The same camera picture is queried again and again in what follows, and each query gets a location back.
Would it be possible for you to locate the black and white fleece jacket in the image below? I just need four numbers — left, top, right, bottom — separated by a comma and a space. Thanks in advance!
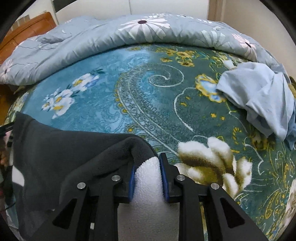
11, 113, 179, 240

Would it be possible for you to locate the dark blue garment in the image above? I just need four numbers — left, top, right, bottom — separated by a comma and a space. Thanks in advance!
285, 119, 295, 151

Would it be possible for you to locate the light blue crumpled garment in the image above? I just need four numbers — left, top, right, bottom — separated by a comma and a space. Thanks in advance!
216, 62, 295, 141

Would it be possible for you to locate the floral teal plush blanket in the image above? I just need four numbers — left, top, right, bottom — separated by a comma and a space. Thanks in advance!
5, 44, 295, 240

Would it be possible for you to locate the olive green garment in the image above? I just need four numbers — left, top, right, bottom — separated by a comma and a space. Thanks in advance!
288, 76, 296, 98

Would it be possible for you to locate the light blue floral quilt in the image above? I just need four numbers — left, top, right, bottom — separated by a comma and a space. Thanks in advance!
1, 13, 283, 86

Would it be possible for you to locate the orange wooden headboard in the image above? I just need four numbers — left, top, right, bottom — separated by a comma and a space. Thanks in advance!
1, 12, 56, 64

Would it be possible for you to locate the white black striped wardrobe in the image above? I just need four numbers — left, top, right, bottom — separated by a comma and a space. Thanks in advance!
52, 0, 210, 23

